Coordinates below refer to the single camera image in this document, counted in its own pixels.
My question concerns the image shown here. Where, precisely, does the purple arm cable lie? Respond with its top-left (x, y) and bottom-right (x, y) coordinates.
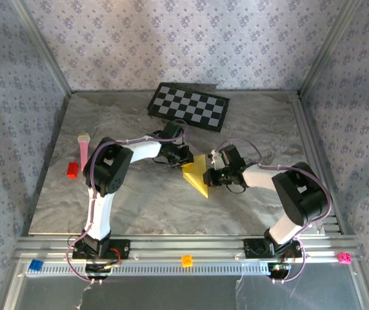
top-left (65, 119), bottom-right (190, 285)
top-left (218, 138), bottom-right (334, 285)

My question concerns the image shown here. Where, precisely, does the black grey checkerboard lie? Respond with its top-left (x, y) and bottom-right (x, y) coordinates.
top-left (147, 83), bottom-right (230, 132)

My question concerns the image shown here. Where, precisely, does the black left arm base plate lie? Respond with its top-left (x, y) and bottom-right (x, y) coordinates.
top-left (71, 238), bottom-right (130, 261)

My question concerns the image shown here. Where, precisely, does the grey slotted cable duct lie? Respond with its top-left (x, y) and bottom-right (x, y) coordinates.
top-left (25, 262), bottom-right (269, 276)

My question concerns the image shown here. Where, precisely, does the aluminium corner post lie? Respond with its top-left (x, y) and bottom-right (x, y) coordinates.
top-left (300, 0), bottom-right (363, 94)
top-left (10, 0), bottom-right (73, 95)

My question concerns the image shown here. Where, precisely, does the grooved aluminium table rail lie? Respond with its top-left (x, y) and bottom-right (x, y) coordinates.
top-left (290, 91), bottom-right (345, 235)

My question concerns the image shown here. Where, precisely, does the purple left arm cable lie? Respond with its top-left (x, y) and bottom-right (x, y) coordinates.
top-left (65, 119), bottom-right (190, 285)

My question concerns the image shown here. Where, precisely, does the grey metal tray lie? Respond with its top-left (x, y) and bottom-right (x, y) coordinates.
top-left (3, 274), bottom-right (369, 310)

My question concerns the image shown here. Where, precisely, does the yellow paper sheet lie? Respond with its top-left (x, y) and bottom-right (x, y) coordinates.
top-left (182, 154), bottom-right (212, 199)

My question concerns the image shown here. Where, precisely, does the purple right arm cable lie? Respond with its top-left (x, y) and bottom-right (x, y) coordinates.
top-left (218, 138), bottom-right (334, 285)

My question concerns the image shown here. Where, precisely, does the small green circuit board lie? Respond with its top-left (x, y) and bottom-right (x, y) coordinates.
top-left (268, 263), bottom-right (292, 278)
top-left (85, 263), bottom-right (113, 280)

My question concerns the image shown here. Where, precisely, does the red toy brick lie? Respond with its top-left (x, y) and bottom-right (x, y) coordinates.
top-left (66, 161), bottom-right (79, 179)

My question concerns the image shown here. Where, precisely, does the pink toy microphone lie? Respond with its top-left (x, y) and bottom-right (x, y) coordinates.
top-left (77, 132), bottom-right (91, 172)

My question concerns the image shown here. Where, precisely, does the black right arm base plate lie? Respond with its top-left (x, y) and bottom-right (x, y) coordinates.
top-left (244, 238), bottom-right (303, 259)

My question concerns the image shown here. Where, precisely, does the long aluminium frame rail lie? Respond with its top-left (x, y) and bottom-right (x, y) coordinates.
top-left (15, 236), bottom-right (364, 263)

